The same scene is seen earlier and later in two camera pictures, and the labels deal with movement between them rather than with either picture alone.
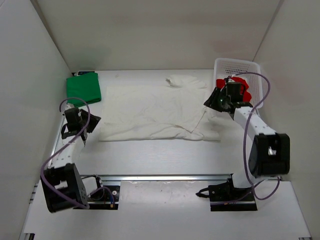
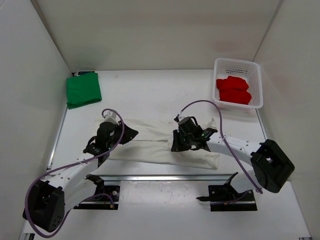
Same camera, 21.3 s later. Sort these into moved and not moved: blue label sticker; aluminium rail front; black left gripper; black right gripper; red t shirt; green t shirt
Moved: black left gripper; black right gripper
Not moved: aluminium rail front; red t shirt; blue label sticker; green t shirt
